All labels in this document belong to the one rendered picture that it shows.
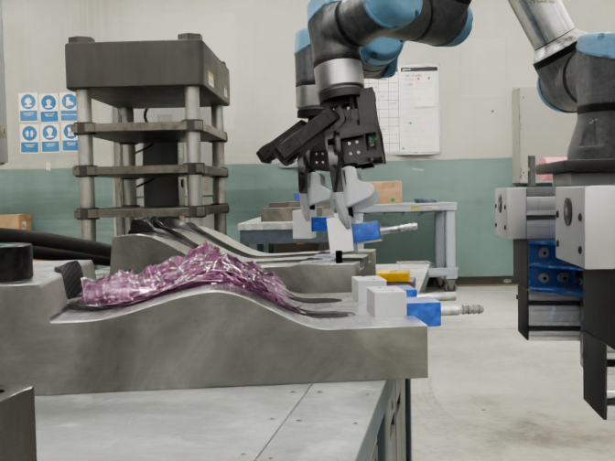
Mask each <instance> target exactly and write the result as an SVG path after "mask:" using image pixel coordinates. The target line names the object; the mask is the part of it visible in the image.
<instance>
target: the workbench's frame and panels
mask: <svg viewBox="0 0 615 461"><path fill-rule="evenodd" d="M428 279H429V271H427V273H426V278H425V280H424V282H423V285H422V287H421V290H420V293H424V292H425V290H426V285H427V282H428ZM357 461H413V459H412V390H411V379H400V380H387V381H386V383H385V386H384V388H383V393H382V395H381V398H380V401H379V402H378V405H377V408H376V410H375V413H374V416H373V418H372V422H371V425H370V427H369V430H368V433H367V435H366V437H365V440H364V442H363V445H362V448H361V451H360V454H359V456H358V459H357Z"/></svg>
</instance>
